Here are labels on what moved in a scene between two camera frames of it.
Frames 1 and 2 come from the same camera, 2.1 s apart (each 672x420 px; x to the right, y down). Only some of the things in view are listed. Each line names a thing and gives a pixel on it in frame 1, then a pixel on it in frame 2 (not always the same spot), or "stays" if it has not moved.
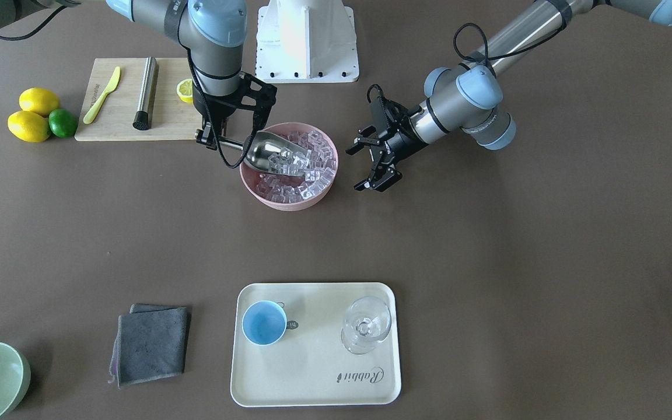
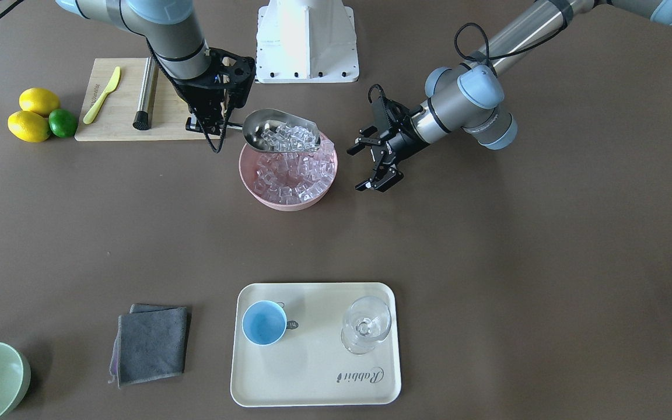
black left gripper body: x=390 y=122 stays
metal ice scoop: x=260 y=146 to x=272 y=130
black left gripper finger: x=359 y=143 stays
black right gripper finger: x=211 y=132 to x=209 y=122
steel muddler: x=142 y=119 stays
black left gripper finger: x=380 y=182 stays
